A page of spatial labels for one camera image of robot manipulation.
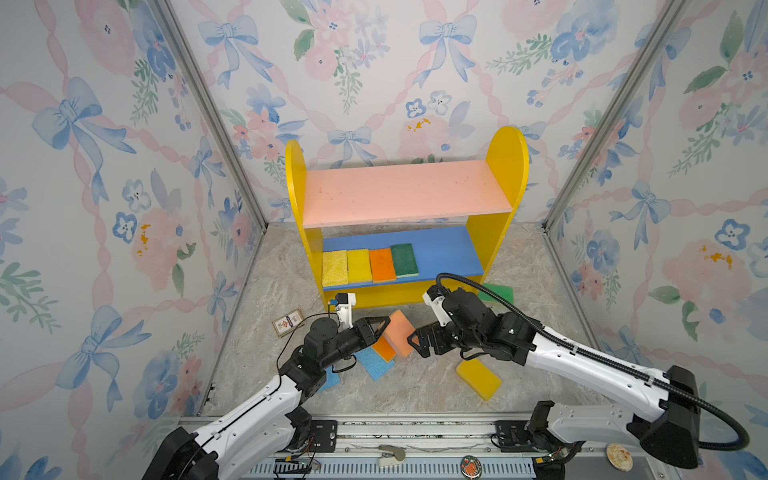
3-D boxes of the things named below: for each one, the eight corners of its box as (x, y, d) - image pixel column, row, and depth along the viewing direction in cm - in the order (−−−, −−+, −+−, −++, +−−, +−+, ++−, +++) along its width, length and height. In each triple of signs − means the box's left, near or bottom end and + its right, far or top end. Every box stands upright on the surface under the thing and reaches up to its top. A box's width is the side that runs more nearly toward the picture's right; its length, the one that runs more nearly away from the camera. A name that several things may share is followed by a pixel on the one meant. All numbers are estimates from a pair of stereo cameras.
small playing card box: (279, 338, 92) (277, 335, 90) (273, 326, 95) (271, 322, 93) (306, 323, 95) (304, 320, 94) (299, 311, 98) (297, 308, 96)
